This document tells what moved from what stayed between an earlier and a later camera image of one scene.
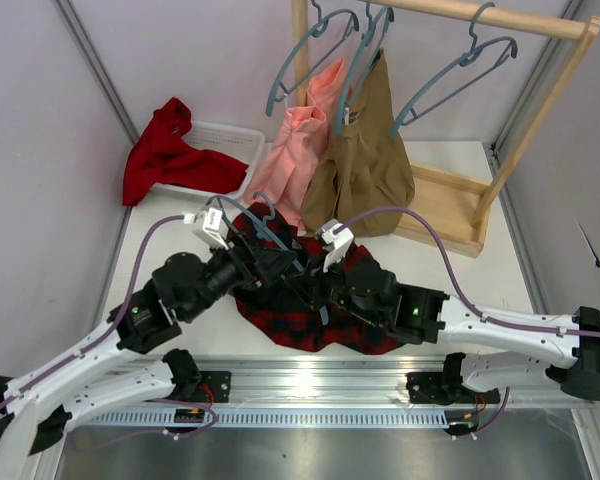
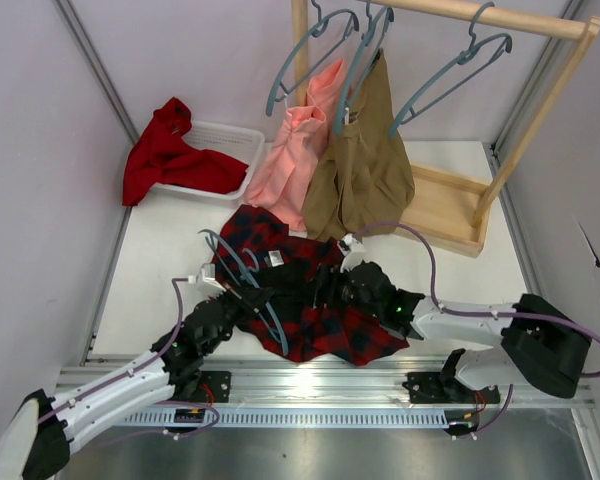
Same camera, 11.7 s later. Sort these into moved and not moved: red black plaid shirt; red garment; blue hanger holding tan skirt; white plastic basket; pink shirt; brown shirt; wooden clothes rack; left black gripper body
Moved: left black gripper body; red black plaid shirt
Not moved: wooden clothes rack; blue hanger holding tan skirt; pink shirt; red garment; brown shirt; white plastic basket
